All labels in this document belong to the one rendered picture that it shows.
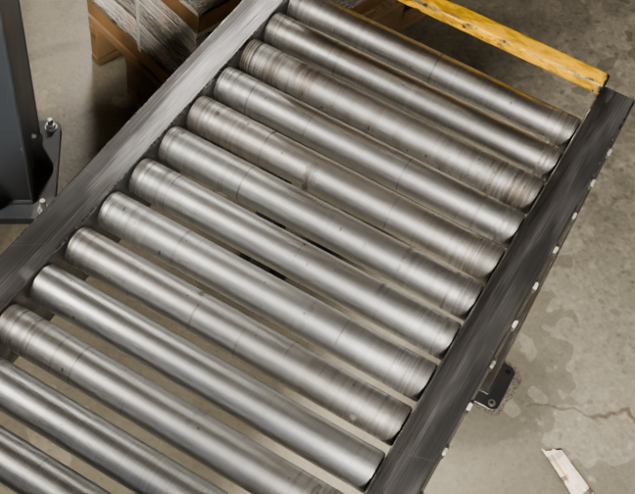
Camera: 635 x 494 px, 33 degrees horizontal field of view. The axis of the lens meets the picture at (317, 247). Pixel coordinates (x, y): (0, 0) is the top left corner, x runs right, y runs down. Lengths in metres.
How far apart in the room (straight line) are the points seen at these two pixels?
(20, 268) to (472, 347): 0.53
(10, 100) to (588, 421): 1.26
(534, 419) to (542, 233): 0.84
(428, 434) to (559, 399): 1.03
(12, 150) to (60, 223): 0.89
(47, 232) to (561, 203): 0.64
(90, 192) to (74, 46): 1.32
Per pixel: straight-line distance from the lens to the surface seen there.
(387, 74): 1.51
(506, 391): 2.19
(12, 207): 2.34
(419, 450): 1.20
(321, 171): 1.39
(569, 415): 2.21
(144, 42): 2.36
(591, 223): 2.48
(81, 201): 1.35
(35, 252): 1.31
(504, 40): 1.58
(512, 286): 1.33
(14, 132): 2.17
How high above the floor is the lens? 1.87
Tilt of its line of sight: 55 degrees down
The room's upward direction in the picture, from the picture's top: 10 degrees clockwise
